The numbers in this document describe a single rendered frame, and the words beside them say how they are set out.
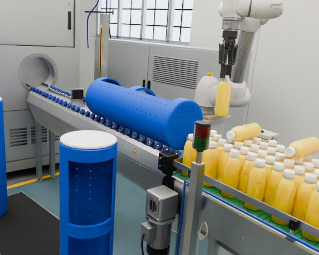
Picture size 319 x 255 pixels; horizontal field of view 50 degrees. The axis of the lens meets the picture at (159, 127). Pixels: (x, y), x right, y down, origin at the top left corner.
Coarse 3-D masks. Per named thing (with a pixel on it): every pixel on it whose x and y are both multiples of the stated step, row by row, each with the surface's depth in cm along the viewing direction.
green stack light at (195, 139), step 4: (192, 140) 127; (196, 140) 124; (200, 140) 124; (204, 140) 124; (208, 140) 125; (192, 144) 127; (196, 144) 125; (200, 144) 124; (204, 144) 124; (208, 144) 125; (196, 148) 125; (200, 148) 125; (204, 148) 125; (208, 148) 126
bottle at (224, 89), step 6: (222, 84) 173; (228, 84) 173; (222, 90) 172; (228, 90) 173; (216, 96) 176; (222, 96) 173; (228, 96) 174; (216, 102) 176; (222, 102) 174; (228, 102) 175; (216, 108) 176; (222, 108) 175; (228, 108) 177; (216, 114) 177; (222, 114) 175
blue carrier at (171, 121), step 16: (96, 80) 238; (112, 80) 247; (96, 96) 228; (112, 96) 215; (128, 96) 204; (144, 96) 196; (96, 112) 235; (112, 112) 214; (128, 112) 200; (144, 112) 189; (160, 112) 180; (176, 112) 178; (192, 112) 186; (128, 128) 211; (144, 128) 191; (160, 128) 179; (176, 128) 181; (192, 128) 189; (176, 144) 184
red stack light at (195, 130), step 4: (196, 128) 124; (200, 128) 123; (204, 128) 122; (208, 128) 123; (196, 132) 124; (200, 132) 123; (204, 132) 123; (208, 132) 124; (196, 136) 124; (200, 136) 123; (204, 136) 123; (208, 136) 124
